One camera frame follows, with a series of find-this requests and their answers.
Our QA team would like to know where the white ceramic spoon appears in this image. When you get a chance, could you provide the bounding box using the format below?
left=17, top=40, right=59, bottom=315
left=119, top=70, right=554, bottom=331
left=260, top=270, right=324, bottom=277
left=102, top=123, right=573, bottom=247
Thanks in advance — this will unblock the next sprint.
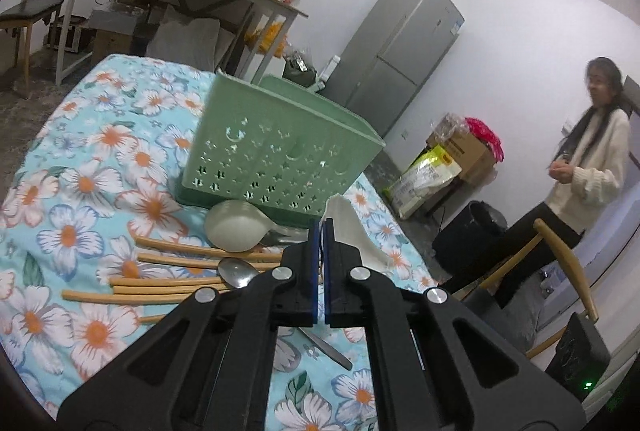
left=320, top=194, right=392, bottom=273

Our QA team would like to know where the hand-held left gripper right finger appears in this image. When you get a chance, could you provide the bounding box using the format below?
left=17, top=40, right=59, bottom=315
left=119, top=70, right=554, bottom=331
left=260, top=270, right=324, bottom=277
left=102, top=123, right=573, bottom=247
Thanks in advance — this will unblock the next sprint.
left=323, top=218, right=587, bottom=431

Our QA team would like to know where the red plastic bag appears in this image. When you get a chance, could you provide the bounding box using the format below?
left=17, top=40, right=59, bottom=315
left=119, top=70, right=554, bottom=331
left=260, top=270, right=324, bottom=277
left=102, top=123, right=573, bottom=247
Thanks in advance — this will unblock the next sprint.
left=465, top=116, right=506, bottom=163

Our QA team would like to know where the black equipment case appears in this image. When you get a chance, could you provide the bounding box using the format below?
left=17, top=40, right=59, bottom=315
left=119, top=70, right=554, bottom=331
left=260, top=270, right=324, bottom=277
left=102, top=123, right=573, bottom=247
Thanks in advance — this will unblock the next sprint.
left=46, top=15, right=97, bottom=55

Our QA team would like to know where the yellow plastic bag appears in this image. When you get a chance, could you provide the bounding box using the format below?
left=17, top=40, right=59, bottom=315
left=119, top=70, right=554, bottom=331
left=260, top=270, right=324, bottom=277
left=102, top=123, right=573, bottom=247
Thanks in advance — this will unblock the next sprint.
left=256, top=18, right=292, bottom=58

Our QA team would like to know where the light wooden armchair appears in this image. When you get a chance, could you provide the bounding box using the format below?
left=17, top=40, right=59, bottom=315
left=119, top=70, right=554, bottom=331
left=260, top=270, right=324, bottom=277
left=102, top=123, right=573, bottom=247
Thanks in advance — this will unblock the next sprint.
left=465, top=218, right=601, bottom=358

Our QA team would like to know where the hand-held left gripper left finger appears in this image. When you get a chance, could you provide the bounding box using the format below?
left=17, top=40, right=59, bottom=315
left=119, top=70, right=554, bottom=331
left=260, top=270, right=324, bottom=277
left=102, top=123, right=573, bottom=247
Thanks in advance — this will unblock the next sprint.
left=57, top=218, right=324, bottom=431

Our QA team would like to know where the pile of wooden chopsticks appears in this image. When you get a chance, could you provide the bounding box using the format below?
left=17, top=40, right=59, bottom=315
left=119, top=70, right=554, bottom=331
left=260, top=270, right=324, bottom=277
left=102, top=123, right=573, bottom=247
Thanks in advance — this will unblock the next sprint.
left=61, top=236, right=284, bottom=325

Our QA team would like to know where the small cardboard box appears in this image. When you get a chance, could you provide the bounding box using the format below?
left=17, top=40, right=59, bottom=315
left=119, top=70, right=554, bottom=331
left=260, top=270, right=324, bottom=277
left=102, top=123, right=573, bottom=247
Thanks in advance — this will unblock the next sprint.
left=92, top=28, right=134, bottom=63

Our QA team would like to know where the yellow and white rice bag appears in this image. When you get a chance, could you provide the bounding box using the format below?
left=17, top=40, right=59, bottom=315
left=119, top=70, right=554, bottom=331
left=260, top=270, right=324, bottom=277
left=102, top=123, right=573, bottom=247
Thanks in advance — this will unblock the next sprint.
left=387, top=144, right=463, bottom=220

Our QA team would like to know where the cardboard box with bags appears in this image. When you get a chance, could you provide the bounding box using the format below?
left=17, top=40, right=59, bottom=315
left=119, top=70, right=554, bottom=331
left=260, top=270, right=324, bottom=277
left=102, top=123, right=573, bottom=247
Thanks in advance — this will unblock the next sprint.
left=426, top=114, right=497, bottom=185

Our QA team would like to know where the grey refrigerator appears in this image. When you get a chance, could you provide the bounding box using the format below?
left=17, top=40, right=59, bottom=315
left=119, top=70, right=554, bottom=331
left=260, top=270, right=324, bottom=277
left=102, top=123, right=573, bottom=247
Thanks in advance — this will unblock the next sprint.
left=320, top=0, right=466, bottom=140

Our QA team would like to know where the beige rice paddle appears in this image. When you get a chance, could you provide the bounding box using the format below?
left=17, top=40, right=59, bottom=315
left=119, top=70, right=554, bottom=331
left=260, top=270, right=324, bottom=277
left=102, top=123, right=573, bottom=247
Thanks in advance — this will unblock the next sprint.
left=204, top=200, right=311, bottom=253

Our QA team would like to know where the dark green bag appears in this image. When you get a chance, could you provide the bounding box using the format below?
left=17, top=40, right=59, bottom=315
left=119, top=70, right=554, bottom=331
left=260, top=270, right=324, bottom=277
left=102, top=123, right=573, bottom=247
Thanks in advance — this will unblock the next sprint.
left=281, top=51, right=319, bottom=88

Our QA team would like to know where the metal spoon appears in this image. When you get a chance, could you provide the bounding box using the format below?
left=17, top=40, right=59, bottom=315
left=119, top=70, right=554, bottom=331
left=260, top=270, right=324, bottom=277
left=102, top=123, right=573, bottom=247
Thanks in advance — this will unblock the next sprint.
left=217, top=257, right=354, bottom=371

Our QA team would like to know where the black box with green light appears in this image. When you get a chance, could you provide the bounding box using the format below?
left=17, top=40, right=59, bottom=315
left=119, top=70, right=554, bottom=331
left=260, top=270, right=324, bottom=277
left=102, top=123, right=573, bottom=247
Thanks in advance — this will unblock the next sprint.
left=545, top=311, right=614, bottom=405

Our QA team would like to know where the black trash bin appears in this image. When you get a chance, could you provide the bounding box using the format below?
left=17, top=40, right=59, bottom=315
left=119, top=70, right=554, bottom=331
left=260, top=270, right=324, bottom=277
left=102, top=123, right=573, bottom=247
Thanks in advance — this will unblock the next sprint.
left=431, top=200, right=509, bottom=278

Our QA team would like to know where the green plastic utensil basket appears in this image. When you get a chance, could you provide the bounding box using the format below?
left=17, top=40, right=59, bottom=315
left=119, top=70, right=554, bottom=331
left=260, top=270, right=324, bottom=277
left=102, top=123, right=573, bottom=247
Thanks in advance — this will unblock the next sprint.
left=172, top=68, right=388, bottom=229

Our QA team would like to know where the wooden chair with dark seat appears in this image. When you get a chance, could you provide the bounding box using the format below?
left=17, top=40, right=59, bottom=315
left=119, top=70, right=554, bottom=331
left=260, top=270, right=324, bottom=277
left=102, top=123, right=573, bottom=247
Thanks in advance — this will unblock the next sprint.
left=0, top=0, right=66, bottom=100

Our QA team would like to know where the white sack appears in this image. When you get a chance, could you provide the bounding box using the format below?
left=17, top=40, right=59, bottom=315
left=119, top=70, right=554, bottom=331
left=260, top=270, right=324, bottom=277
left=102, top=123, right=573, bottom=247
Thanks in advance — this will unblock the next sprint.
left=146, top=6, right=222, bottom=68

